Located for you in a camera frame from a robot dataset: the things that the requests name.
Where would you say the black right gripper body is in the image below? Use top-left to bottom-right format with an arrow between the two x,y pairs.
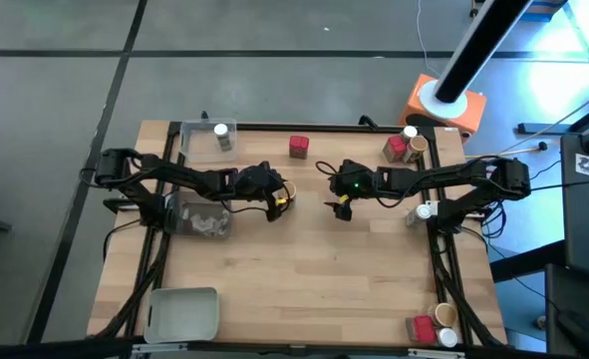
329,159 -> 378,198

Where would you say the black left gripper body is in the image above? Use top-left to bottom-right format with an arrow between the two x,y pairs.
236,160 -> 288,203

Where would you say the red-lid spice jar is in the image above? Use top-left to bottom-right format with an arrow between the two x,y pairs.
382,134 -> 408,165
288,134 -> 311,161
406,314 -> 439,345

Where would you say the white cap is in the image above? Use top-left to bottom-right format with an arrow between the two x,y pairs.
436,326 -> 459,349

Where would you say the clear plastic bin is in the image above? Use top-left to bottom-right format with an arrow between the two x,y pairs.
178,118 -> 239,165

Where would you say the smoked grey plastic bin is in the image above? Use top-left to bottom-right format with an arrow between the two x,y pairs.
163,191 -> 233,239

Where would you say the white round pole base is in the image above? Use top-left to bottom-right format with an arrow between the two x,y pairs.
418,78 -> 469,120

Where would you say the white plastic bin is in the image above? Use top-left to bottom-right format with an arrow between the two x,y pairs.
143,286 -> 220,345

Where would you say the orange box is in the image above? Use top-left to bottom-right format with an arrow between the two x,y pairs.
401,73 -> 488,144

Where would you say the black metal floor stand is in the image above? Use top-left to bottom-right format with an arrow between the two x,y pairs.
516,94 -> 589,137

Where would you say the black desk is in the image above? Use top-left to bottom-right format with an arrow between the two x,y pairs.
545,262 -> 589,359

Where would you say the black computer case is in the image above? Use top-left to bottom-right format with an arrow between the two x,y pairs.
560,132 -> 589,280

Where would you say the black metal table frame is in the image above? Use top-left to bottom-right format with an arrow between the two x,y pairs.
87,118 -> 508,350

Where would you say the white floor cable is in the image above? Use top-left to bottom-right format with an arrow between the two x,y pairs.
416,0 -> 442,79

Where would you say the beige cable with black plug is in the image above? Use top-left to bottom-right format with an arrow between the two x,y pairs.
465,141 -> 549,161

